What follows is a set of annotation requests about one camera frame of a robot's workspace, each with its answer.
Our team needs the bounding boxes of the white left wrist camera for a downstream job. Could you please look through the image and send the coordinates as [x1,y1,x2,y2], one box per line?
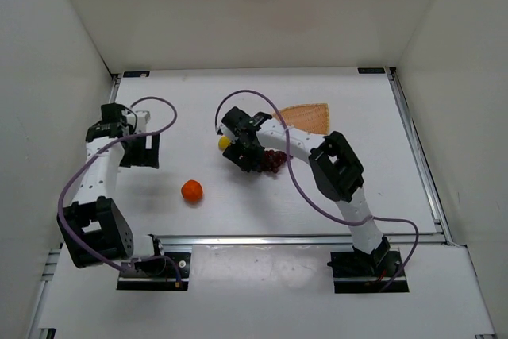
[125,110,151,134]

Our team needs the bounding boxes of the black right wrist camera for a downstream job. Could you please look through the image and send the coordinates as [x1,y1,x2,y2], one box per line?
[249,112,272,129]

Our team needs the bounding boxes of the purple fake grape bunch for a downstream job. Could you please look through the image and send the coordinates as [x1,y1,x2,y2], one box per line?
[255,149,287,174]

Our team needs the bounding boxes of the orange fake orange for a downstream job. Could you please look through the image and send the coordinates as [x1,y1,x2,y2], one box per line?
[181,179,204,204]

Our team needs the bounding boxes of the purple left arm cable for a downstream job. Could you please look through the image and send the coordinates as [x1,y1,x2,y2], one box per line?
[57,96,184,289]

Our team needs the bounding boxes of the yellow fake banana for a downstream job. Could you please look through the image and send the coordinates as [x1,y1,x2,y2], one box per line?
[217,136,231,151]

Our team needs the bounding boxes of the aluminium table frame rail left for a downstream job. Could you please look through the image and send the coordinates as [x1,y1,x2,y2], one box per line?
[29,72,120,339]

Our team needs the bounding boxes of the aluminium table frame rail front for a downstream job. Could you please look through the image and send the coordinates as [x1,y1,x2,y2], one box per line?
[59,233,453,248]

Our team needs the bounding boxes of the woven triangular fruit bowl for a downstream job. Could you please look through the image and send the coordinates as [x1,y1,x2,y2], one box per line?
[279,103,329,135]

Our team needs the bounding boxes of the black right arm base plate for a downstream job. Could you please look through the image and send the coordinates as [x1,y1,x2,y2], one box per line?
[327,250,410,294]

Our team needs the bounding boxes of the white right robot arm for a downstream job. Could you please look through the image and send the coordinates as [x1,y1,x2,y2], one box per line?
[216,106,390,268]

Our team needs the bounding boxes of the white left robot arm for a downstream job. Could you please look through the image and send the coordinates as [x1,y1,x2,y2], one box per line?
[58,103,160,268]

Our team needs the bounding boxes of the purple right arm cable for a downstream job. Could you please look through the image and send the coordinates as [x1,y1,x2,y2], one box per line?
[214,90,421,293]

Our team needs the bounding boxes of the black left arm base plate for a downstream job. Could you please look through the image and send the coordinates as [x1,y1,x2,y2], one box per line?
[117,249,192,292]

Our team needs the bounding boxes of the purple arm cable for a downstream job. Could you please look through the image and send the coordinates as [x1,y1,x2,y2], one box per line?
[57,96,184,289]
[214,90,421,293]

